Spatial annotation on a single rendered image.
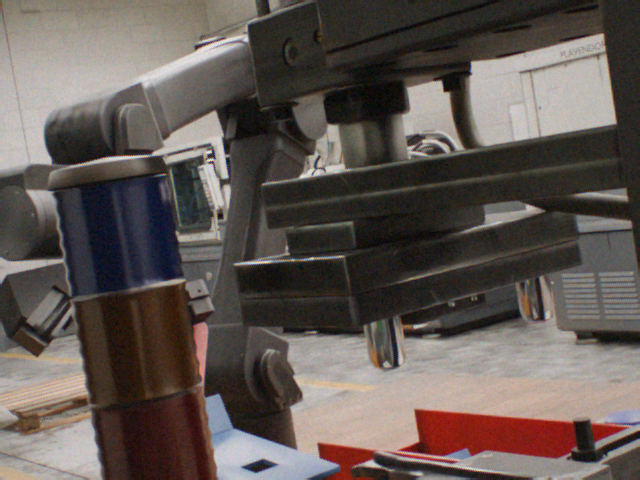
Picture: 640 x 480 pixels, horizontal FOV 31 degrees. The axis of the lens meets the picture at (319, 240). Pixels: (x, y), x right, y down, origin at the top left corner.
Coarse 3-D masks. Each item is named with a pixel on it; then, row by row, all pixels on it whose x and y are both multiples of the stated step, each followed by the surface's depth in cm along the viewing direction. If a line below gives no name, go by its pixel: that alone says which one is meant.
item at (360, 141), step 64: (384, 128) 62; (320, 192) 62; (384, 192) 58; (448, 192) 55; (512, 192) 51; (576, 192) 49; (320, 256) 58; (384, 256) 57; (448, 256) 60; (512, 256) 63; (576, 256) 67; (256, 320) 63; (320, 320) 58; (384, 320) 58
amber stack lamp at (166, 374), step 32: (160, 288) 36; (96, 320) 35; (128, 320) 35; (160, 320) 36; (96, 352) 36; (128, 352) 35; (160, 352) 36; (192, 352) 37; (96, 384) 36; (128, 384) 35; (160, 384) 36; (192, 384) 36
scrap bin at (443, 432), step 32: (416, 416) 104; (448, 416) 100; (480, 416) 97; (512, 416) 95; (320, 448) 96; (352, 448) 93; (416, 448) 103; (448, 448) 101; (480, 448) 98; (512, 448) 95; (544, 448) 92
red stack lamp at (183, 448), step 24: (96, 408) 36; (120, 408) 36; (144, 408) 35; (168, 408) 36; (192, 408) 36; (96, 432) 36; (120, 432) 36; (144, 432) 36; (168, 432) 36; (192, 432) 36; (120, 456) 36; (144, 456) 36; (168, 456) 36; (192, 456) 36
